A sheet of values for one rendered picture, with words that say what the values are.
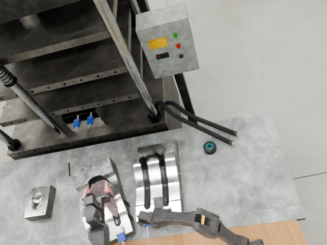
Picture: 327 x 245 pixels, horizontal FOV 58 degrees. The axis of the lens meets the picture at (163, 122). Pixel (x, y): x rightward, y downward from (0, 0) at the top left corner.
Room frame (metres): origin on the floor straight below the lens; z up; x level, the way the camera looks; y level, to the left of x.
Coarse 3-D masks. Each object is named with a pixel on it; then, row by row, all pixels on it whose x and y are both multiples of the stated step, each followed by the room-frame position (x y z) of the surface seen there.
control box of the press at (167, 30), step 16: (144, 16) 1.54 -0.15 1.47; (160, 16) 1.48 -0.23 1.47; (176, 16) 1.41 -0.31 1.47; (144, 32) 1.43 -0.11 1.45; (160, 32) 1.41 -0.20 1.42; (176, 32) 1.38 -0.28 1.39; (144, 48) 1.44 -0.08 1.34; (160, 48) 1.42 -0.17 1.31; (176, 48) 1.39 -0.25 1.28; (192, 48) 1.36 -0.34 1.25; (160, 64) 1.43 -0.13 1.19; (176, 64) 1.40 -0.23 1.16; (192, 64) 1.37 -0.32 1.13; (176, 80) 1.46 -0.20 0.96; (192, 112) 1.45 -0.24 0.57
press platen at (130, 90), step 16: (96, 80) 1.72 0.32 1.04; (112, 80) 1.65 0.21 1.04; (128, 80) 1.58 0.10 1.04; (32, 96) 1.86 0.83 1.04; (48, 96) 1.78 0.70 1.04; (64, 96) 1.71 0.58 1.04; (80, 96) 1.63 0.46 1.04; (96, 96) 1.56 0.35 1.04; (112, 96) 1.50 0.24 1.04; (128, 96) 1.45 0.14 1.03; (16, 112) 1.77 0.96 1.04; (32, 112) 1.69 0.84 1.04; (48, 112) 1.62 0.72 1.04; (64, 112) 1.59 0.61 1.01
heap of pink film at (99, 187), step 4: (104, 180) 1.00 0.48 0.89; (92, 184) 1.00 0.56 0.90; (96, 184) 1.00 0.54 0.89; (100, 184) 0.98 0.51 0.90; (104, 184) 0.97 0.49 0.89; (108, 184) 0.97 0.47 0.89; (92, 188) 0.98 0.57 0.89; (96, 188) 0.97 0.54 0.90; (100, 188) 0.96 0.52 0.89; (104, 188) 0.95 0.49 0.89; (112, 188) 0.93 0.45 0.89; (96, 192) 0.94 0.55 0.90; (100, 192) 0.93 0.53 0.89; (104, 192) 0.92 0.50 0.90; (112, 192) 0.89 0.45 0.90; (96, 196) 0.92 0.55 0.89; (112, 200) 0.84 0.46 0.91; (108, 204) 0.83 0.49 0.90; (112, 204) 0.82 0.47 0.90; (108, 208) 0.81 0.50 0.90; (112, 208) 0.80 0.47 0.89; (116, 208) 0.80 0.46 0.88; (112, 212) 0.78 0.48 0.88; (116, 212) 0.78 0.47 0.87; (116, 216) 0.76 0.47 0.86
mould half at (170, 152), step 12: (156, 144) 1.11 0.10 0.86; (168, 144) 1.07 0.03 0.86; (144, 156) 1.06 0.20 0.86; (168, 156) 0.94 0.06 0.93; (156, 168) 0.91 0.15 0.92; (168, 168) 0.88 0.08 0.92; (156, 180) 0.85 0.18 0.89; (168, 180) 0.82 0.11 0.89; (180, 180) 0.82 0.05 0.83; (156, 192) 0.78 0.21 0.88; (180, 192) 0.73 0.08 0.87; (180, 204) 0.66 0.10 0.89
